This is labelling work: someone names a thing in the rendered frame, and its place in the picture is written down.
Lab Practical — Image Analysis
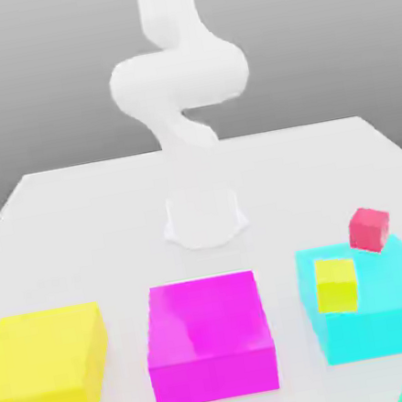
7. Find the small yellow cube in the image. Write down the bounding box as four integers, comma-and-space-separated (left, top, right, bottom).
309, 253, 364, 320

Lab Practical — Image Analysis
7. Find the small red cube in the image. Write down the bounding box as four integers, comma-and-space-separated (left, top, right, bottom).
343, 201, 397, 259

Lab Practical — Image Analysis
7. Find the large magenta box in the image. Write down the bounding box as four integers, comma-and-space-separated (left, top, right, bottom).
133, 266, 284, 402

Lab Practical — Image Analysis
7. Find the large cyan box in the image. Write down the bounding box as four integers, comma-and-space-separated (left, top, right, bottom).
291, 231, 402, 371

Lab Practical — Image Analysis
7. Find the large yellow box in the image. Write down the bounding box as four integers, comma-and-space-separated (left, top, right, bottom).
0, 299, 121, 402

